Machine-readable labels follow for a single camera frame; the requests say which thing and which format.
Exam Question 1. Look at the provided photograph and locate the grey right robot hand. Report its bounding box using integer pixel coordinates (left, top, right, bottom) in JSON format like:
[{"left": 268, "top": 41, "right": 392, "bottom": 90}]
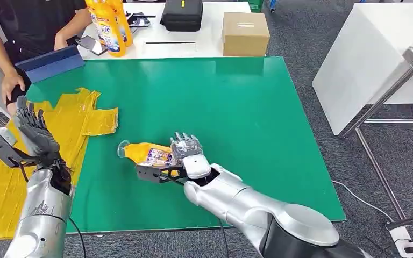
[{"left": 169, "top": 132, "right": 204, "bottom": 168}]

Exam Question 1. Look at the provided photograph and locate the person's left hand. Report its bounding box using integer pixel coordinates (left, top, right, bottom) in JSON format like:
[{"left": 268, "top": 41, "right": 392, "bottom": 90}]
[{"left": 54, "top": 33, "right": 68, "bottom": 51}]

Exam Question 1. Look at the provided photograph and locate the person's right hand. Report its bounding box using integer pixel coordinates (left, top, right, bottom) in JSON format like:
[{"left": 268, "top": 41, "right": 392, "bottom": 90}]
[{"left": 1, "top": 71, "right": 26, "bottom": 106}]

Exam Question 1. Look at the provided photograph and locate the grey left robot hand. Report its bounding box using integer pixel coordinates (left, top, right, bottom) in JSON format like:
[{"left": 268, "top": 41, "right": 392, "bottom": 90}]
[{"left": 14, "top": 95, "right": 62, "bottom": 168}]

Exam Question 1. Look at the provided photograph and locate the blue tablet case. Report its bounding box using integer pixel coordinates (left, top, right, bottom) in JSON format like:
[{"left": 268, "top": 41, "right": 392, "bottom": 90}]
[{"left": 15, "top": 45, "right": 86, "bottom": 84}]

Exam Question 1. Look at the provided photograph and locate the smartphone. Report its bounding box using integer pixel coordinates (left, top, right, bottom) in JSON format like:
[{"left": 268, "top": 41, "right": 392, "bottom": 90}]
[{"left": 75, "top": 35, "right": 108, "bottom": 56}]

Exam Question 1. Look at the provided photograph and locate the orange drink bottle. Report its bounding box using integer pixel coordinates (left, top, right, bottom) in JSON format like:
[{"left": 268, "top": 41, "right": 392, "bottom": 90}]
[
  {"left": 92, "top": 0, "right": 126, "bottom": 58},
  {"left": 111, "top": 0, "right": 134, "bottom": 48},
  {"left": 117, "top": 140, "right": 181, "bottom": 177},
  {"left": 84, "top": 0, "right": 102, "bottom": 45}
]

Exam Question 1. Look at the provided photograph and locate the person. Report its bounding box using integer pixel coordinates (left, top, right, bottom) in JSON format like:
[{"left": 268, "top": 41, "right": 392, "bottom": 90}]
[{"left": 0, "top": 0, "right": 92, "bottom": 117}]

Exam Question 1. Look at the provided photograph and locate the green table mat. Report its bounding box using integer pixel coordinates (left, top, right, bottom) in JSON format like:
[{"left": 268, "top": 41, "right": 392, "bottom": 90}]
[{"left": 26, "top": 56, "right": 346, "bottom": 234}]

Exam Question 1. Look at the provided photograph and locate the black carrying case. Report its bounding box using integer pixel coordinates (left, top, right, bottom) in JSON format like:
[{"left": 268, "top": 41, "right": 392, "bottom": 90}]
[{"left": 160, "top": 0, "right": 204, "bottom": 32}]

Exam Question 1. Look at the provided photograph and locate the brown cardboard box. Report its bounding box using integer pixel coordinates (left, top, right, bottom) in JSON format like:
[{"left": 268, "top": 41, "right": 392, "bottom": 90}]
[{"left": 222, "top": 12, "right": 270, "bottom": 58}]

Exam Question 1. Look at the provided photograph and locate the green crate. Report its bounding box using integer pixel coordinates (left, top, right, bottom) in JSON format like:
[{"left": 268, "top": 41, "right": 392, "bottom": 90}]
[{"left": 247, "top": 0, "right": 264, "bottom": 13}]

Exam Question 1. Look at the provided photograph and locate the white power strip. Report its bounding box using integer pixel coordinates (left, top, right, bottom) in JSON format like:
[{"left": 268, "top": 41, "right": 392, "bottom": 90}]
[{"left": 389, "top": 226, "right": 413, "bottom": 258}]

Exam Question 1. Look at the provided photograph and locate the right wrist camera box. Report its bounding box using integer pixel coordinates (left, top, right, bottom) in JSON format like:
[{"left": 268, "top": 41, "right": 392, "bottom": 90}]
[{"left": 136, "top": 163, "right": 188, "bottom": 185}]

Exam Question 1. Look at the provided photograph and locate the black device with handles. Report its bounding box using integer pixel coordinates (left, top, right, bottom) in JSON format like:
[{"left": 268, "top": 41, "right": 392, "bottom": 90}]
[{"left": 126, "top": 11, "right": 156, "bottom": 28}]

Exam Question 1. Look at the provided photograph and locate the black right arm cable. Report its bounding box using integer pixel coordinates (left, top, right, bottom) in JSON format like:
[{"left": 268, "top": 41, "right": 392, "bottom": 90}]
[{"left": 218, "top": 219, "right": 231, "bottom": 258}]

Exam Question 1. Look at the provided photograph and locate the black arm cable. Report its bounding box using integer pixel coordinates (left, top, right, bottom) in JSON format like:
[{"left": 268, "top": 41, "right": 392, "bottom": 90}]
[
  {"left": 218, "top": 219, "right": 231, "bottom": 258},
  {"left": 67, "top": 216, "right": 87, "bottom": 258}
]

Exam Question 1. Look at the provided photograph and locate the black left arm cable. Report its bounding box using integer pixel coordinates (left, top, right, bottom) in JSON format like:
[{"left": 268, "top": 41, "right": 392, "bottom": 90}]
[{"left": 67, "top": 216, "right": 87, "bottom": 258}]

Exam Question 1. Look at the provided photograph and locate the white floor cable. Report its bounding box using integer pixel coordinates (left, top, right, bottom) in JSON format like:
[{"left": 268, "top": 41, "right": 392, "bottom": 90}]
[{"left": 332, "top": 180, "right": 395, "bottom": 223}]

